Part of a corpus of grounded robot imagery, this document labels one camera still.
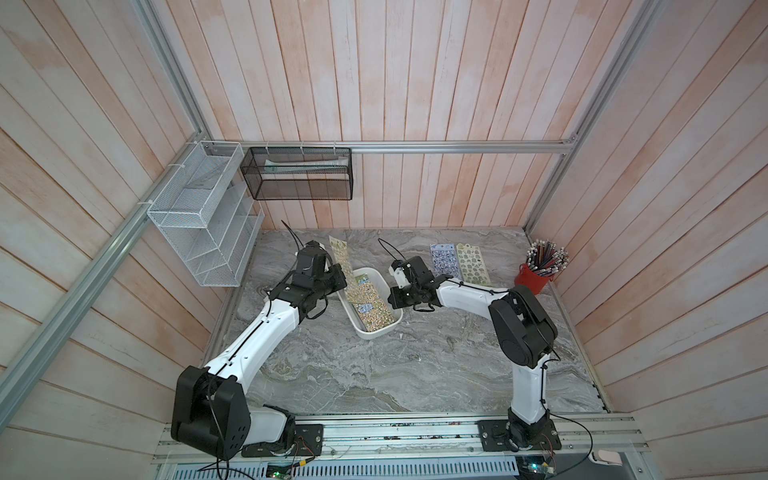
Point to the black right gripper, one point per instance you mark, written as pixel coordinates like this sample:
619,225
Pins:
395,300

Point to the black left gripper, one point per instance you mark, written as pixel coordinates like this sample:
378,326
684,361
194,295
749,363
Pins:
335,271

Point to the blue penguin sticker sheet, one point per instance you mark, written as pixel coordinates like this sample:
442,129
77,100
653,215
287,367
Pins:
445,260

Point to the white plastic storage box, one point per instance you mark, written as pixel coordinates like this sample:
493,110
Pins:
383,288

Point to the green frog sticker sheet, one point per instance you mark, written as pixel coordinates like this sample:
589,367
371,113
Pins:
472,265

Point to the panda sticker sheet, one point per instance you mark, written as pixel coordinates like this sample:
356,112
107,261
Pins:
370,308

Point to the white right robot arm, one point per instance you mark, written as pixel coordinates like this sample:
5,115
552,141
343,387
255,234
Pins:
525,333

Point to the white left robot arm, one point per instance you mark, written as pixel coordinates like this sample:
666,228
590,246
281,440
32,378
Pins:
211,412

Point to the red metal pencil bucket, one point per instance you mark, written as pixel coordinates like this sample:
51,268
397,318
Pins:
531,279

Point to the bundle of coloured pencils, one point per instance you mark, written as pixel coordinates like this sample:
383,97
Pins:
545,259

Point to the black wire mesh basket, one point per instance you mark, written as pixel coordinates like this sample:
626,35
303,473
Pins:
299,173

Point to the white wire mesh shelf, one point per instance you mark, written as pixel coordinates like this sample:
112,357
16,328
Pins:
205,213

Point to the aluminium mounting rail base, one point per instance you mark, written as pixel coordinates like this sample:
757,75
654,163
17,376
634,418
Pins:
412,435

